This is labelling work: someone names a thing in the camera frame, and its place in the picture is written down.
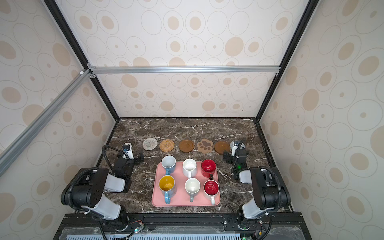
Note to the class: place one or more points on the brown wooden coaster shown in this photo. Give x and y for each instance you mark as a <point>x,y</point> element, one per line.
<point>221,147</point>
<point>186,146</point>

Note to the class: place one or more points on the horizontal aluminium frame bar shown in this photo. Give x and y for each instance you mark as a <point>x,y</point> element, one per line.
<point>185,69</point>

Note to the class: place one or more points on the blue mug yellow inside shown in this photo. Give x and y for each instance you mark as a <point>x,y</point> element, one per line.
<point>168,187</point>

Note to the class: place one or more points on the brown paw shaped coaster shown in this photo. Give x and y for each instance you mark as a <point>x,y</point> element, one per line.
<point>205,146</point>

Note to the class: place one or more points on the left diagonal aluminium bar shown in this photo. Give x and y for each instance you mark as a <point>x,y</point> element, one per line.
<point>13,151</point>

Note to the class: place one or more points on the black frame post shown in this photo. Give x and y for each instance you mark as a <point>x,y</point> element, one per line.
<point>304,20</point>
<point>74,44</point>

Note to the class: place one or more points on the right black frame post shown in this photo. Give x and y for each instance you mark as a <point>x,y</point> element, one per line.
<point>304,20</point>

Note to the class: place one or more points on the white mug rear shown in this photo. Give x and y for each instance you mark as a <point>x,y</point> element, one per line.
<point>190,169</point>

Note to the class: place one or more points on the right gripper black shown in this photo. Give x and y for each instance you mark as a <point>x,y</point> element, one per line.
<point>229,156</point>

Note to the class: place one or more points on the white mug front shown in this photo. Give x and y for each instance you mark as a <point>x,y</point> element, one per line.
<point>192,186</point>

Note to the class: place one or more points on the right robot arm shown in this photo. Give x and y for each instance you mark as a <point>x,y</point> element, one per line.
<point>270,192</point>

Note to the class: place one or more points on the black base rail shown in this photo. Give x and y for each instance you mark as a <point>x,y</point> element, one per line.
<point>201,226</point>

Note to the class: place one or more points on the left black frame post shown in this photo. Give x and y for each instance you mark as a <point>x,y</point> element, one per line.
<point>74,44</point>

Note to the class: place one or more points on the woven rattan round coaster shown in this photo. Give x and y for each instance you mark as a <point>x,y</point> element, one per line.
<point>167,145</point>

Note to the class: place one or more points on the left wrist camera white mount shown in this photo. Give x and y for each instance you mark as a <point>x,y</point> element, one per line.
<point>127,151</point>

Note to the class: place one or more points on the pink rectangular tray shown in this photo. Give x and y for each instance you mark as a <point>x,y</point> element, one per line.
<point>181,197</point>

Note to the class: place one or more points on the multicolour woven round coaster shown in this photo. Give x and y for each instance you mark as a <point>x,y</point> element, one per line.
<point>150,144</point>

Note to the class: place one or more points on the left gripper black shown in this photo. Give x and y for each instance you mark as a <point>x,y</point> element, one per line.
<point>135,157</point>

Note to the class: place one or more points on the dark red mug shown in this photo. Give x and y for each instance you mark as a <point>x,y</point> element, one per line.
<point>208,167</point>

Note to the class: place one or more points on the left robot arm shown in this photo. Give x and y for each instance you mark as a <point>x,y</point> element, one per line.
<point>86,191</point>

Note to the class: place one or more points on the white mug red inside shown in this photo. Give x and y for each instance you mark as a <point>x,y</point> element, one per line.
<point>211,190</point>

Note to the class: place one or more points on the blue floral mug white inside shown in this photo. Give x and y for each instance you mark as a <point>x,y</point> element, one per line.
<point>169,164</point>

